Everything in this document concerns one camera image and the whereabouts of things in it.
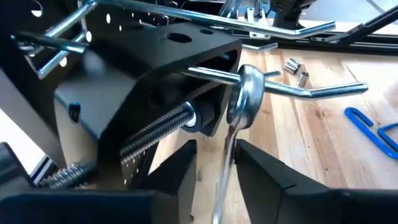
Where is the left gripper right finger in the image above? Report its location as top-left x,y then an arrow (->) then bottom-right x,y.
234,139 -> 398,224

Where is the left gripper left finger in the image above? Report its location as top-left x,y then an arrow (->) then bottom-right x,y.
0,139 -> 198,224

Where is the blue T-handle hex key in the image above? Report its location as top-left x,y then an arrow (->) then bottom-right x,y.
344,106 -> 398,160

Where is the long silver combination wrench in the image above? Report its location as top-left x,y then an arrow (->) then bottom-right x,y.
212,63 -> 266,224

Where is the black C-clamp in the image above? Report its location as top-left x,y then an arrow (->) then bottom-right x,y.
0,21 -> 244,194

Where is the double prong peg hook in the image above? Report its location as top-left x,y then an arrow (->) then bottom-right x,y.
11,0 -> 370,101

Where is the beige desk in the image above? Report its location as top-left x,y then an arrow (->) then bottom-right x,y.
0,108 -> 47,175

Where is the black perforated pegboard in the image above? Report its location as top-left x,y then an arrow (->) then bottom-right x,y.
0,0 -> 187,170

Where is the black aluminium table frame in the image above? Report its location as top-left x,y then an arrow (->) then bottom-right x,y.
236,4 -> 398,57

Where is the silver metal base bracket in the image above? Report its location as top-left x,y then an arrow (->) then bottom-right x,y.
247,6 -> 272,40

